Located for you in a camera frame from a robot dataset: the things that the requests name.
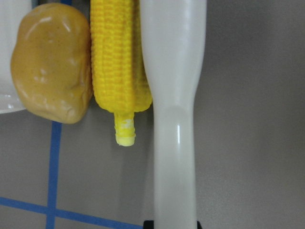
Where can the yellow toy corn cob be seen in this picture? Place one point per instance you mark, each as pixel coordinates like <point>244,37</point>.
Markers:
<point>118,76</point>

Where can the beige hand brush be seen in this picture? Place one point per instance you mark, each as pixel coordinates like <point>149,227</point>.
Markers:
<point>173,41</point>

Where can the brown toy potato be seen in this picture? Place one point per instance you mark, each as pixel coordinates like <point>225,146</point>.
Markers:
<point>51,63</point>

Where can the beige plastic dustpan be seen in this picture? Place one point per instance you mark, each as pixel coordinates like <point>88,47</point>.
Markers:
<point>11,14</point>

